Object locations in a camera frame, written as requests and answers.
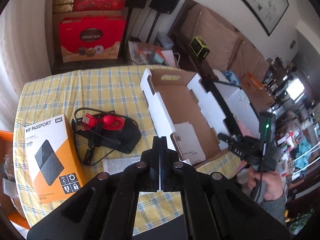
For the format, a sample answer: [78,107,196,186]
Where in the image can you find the white printed paper sheet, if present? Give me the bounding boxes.
[102,155,185,197]

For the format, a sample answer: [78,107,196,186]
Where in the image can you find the person right hand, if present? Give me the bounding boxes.
[248,167,284,201]

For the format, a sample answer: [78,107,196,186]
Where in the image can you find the white papers in tray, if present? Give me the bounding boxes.
[174,122,206,165]

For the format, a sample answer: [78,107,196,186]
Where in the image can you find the black pouch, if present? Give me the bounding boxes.
[72,111,142,154]

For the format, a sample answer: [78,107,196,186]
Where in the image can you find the black and white storage box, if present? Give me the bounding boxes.
[201,77,260,139]

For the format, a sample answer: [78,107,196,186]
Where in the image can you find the orange small carton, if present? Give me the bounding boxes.
[247,73,265,90]

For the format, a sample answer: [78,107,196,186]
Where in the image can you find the brown cardboard tray box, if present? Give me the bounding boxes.
[139,68,235,169]

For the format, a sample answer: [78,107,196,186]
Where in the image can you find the yellow plaid tablecloth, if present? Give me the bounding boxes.
[12,64,241,237]

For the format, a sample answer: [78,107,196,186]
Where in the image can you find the orange WD passport box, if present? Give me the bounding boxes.
[24,114,87,204]

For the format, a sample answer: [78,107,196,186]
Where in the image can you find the green cube clock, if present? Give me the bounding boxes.
[189,36,210,60]

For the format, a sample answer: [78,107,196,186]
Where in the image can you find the brown sofa cushion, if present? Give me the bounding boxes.
[194,5,241,72]

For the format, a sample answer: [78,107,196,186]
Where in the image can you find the red collection gift bag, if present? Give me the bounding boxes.
[59,16,126,63]

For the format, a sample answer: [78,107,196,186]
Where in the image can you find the orange box lid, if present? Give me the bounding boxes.
[1,131,30,230]

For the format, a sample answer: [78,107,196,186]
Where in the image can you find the black speaker on stand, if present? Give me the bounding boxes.
[146,0,180,43]

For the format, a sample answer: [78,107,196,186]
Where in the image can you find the red USB cable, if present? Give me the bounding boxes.
[81,113,126,132]

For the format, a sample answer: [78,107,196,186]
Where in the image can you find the black USB cable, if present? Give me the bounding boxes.
[70,107,139,167]

